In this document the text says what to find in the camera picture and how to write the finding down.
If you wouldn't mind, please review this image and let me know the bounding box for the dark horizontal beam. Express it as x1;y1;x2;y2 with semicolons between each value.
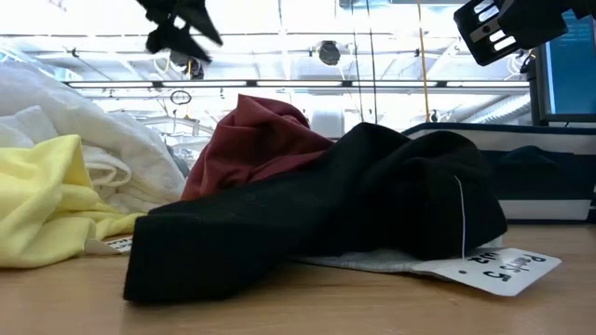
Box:
62;79;532;90

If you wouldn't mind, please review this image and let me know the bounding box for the large black garment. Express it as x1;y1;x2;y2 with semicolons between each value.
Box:
122;122;508;303

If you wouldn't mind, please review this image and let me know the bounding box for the light grey towel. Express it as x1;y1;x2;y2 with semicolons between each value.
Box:
288;235;507;276

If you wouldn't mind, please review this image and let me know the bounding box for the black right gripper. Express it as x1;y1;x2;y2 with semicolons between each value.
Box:
453;0;573;68

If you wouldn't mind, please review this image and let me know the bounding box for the black round fixture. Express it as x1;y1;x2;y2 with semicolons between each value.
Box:
318;39;343;67
169;49;193;67

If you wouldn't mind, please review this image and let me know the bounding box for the computer monitor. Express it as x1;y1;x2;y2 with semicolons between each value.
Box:
534;8;596;126

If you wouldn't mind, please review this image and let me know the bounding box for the yellow cable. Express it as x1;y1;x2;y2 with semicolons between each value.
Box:
415;0;431;123

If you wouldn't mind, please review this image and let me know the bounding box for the white paper tag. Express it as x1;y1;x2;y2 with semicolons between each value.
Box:
412;247;563;298
85;234;135;257

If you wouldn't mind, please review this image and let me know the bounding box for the white cloth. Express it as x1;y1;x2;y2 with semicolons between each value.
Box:
0;60;188;215

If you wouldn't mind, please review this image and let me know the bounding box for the black cable ring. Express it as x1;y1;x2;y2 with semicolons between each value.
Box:
169;88;194;106

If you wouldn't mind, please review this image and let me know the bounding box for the yellow cloth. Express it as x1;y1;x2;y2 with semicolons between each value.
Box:
0;134;146;270

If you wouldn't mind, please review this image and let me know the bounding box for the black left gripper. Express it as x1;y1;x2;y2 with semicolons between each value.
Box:
134;0;224;64

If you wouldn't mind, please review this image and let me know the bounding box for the maroon cloth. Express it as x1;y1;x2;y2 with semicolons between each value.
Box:
180;94;334;202

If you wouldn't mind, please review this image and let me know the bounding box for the navy white fabric bin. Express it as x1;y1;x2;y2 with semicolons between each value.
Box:
401;121;596;222

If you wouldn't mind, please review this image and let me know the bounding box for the clear plastic bin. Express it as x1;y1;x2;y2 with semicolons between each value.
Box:
0;43;85;83

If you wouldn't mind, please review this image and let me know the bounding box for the black hanging cable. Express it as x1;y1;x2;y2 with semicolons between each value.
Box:
351;0;365;123
367;0;378;125

